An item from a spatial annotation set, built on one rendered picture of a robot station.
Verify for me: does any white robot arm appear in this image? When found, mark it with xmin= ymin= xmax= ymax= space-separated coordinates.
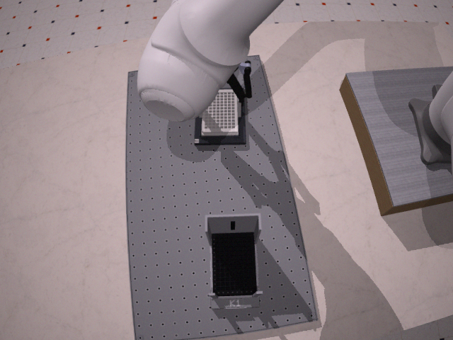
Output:
xmin=137 ymin=0 xmax=453 ymax=180

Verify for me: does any black well plate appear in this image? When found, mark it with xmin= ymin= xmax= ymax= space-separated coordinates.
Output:
xmin=212 ymin=232 xmax=257 ymax=296

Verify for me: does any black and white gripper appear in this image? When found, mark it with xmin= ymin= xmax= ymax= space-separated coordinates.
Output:
xmin=227 ymin=60 xmax=252 ymax=117

